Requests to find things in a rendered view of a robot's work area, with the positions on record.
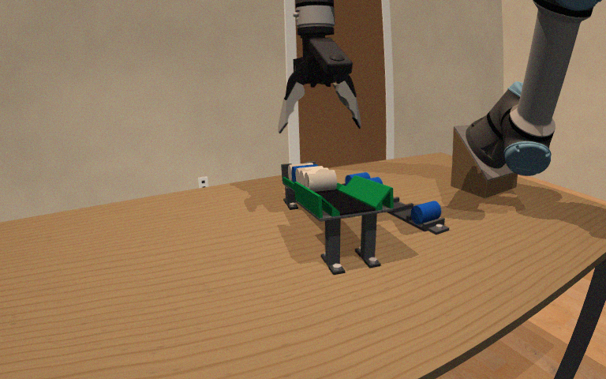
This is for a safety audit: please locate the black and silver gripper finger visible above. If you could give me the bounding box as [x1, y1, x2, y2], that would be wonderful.
[279, 65, 305, 133]
[333, 74, 361, 129]

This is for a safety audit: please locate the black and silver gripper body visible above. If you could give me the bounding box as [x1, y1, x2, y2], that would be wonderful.
[293, 26, 340, 88]

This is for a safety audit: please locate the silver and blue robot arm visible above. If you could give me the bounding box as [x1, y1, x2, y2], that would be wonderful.
[293, 0, 602, 176]

